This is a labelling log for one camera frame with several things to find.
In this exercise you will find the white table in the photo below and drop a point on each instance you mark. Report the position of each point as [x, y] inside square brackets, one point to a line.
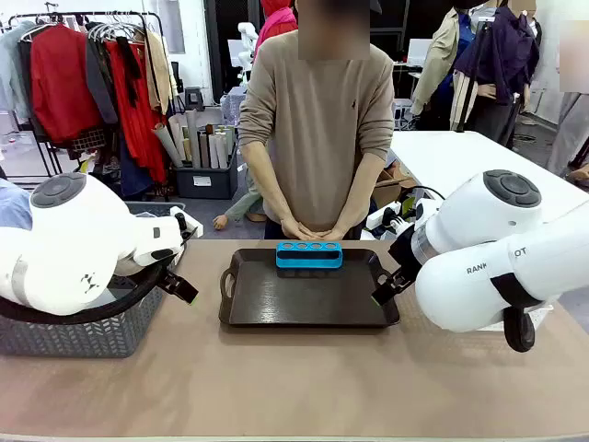
[460, 161]

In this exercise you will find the person in light blue shirt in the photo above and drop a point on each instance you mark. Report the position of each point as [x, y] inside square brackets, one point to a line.
[14, 207]

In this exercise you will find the person's left forearm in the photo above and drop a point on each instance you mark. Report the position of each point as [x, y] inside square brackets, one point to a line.
[361, 189]

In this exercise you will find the black stool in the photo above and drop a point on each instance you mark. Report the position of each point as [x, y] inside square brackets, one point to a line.
[193, 97]

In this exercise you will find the person's right forearm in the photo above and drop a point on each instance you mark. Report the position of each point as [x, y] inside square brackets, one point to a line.
[267, 184]

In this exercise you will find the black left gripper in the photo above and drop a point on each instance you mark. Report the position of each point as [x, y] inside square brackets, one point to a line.
[171, 271]

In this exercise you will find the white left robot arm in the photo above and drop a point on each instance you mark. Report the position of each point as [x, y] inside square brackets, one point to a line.
[69, 239]

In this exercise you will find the black metal clothes rack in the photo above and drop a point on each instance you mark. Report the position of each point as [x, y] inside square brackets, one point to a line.
[115, 14]

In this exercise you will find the beige garment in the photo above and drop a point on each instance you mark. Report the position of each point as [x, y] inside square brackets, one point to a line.
[158, 73]

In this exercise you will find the dark grey garment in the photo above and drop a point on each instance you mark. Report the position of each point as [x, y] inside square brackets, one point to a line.
[99, 83]

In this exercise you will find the pale grey-blue garment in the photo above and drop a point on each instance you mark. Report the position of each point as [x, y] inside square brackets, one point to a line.
[11, 69]

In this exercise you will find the person's right hand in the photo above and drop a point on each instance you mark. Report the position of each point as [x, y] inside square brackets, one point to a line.
[299, 230]

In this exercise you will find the large grey plastic basket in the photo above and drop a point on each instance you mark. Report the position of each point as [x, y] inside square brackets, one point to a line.
[92, 336]

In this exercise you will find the dark brown serving tray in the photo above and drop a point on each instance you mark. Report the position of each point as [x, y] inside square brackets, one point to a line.
[299, 299]

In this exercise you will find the blue test tube rack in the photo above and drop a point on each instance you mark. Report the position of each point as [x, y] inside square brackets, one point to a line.
[308, 260]

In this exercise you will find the long red dress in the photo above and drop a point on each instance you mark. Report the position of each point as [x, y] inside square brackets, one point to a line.
[138, 133]

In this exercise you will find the doll with green sleeve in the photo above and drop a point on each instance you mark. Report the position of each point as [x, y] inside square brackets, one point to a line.
[244, 207]

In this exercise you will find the cardboard box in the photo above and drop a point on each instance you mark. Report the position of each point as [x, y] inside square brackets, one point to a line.
[391, 184]

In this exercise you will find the brown paper roll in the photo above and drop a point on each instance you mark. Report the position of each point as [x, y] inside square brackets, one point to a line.
[204, 149]

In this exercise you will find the mannequin in beige coat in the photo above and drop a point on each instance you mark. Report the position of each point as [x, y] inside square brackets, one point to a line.
[437, 69]

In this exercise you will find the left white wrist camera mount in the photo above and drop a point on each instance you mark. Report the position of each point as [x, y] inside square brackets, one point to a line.
[186, 225]

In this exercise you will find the person's left hand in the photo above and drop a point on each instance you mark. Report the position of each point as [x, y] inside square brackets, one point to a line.
[332, 232]

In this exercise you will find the person in red hoodie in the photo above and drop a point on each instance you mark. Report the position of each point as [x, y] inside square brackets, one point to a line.
[276, 23]

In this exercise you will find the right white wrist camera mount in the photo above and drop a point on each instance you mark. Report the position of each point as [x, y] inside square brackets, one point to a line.
[379, 218]

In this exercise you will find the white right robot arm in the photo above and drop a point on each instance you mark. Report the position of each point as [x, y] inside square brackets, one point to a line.
[483, 276]

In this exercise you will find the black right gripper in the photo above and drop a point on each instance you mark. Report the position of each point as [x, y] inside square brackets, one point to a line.
[405, 253]

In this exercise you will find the cream paper roll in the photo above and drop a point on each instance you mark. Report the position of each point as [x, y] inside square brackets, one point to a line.
[179, 133]

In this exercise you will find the white monitor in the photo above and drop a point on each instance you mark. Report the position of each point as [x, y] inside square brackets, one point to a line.
[419, 53]

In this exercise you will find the black scarf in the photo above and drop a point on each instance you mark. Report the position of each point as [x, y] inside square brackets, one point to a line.
[129, 69]

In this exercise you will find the tall grey paper roll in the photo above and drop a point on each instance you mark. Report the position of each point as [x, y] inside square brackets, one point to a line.
[193, 138]

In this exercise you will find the white paper roll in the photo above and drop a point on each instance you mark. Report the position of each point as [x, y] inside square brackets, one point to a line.
[213, 152]
[222, 152]

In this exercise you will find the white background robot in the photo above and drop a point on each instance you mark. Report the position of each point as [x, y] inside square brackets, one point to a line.
[247, 34]

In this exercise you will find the small grey plastic basket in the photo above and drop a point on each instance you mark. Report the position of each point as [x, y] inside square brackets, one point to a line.
[138, 207]

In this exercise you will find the person in beige sweater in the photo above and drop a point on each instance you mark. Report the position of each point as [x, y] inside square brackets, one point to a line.
[317, 138]

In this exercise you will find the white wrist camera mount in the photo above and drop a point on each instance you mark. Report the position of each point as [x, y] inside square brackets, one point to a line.
[186, 225]
[379, 218]

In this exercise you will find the dark storage bin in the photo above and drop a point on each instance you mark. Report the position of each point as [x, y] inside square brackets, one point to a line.
[207, 182]

